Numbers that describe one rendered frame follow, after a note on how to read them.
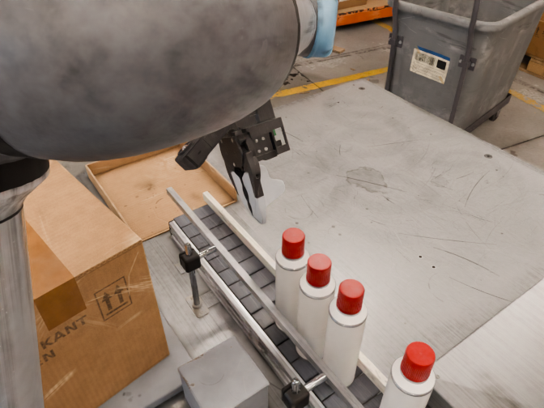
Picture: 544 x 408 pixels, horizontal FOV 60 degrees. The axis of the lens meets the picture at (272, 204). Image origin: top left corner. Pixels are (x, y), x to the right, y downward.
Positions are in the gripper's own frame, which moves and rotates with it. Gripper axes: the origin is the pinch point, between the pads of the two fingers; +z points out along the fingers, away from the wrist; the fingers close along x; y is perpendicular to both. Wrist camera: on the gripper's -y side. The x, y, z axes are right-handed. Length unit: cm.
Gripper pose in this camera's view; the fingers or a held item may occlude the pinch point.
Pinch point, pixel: (256, 218)
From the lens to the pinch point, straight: 73.5
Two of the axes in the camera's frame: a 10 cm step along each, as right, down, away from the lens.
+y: 8.3, -3.6, 4.2
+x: -4.8, -0.8, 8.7
